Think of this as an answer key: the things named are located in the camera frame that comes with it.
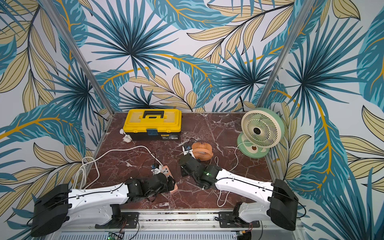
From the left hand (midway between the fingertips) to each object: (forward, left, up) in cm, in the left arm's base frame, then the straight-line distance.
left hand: (169, 186), depth 81 cm
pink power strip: (+10, +4, -1) cm, 10 cm away
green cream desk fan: (+25, -50, +20) cm, 59 cm away
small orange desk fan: (+17, -18, +9) cm, 26 cm away
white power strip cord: (+4, +51, -1) cm, 51 cm away
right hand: (+9, -7, +11) cm, 16 cm away
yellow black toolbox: (+32, +10, +13) cm, 36 cm away
